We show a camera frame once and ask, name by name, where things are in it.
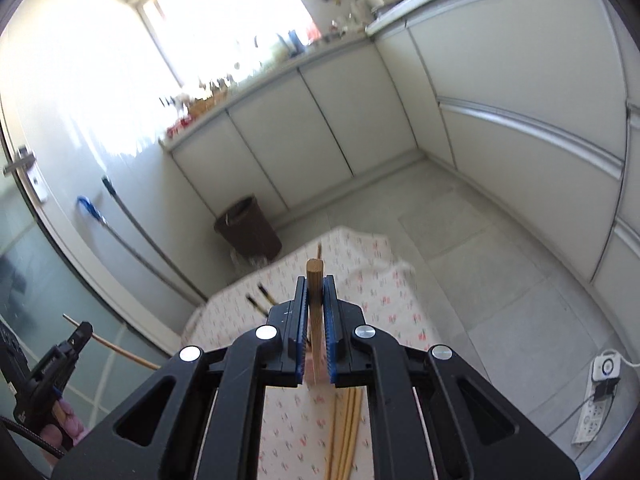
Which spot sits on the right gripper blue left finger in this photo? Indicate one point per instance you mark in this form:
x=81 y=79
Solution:
x=297 y=332

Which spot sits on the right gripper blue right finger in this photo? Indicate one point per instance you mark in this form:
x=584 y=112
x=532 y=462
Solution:
x=335 y=346

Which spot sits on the black chopstick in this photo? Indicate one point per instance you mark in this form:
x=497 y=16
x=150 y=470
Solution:
x=266 y=294
x=262 y=310

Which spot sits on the white kitchen cabinets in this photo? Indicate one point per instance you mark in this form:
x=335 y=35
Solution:
x=534 y=101

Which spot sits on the left hand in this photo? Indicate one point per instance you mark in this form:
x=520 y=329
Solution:
x=67 y=425

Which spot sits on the pink perforated utensil holder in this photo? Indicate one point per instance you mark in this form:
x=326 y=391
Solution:
x=316 y=371

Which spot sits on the dark brown trash bin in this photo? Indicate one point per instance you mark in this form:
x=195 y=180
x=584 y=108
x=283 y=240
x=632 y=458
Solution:
x=245 y=227

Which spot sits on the wicker basket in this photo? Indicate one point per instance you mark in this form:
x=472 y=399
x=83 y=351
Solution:
x=198 y=107

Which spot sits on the white power strip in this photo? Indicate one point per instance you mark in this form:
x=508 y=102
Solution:
x=591 y=417

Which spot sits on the black power adapter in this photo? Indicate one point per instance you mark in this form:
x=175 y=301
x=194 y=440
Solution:
x=605 y=388

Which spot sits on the blue handled mop pole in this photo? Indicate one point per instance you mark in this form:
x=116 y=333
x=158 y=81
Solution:
x=93 y=212

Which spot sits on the metal door handle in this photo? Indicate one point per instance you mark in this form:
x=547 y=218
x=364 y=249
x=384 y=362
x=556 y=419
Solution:
x=25 y=164

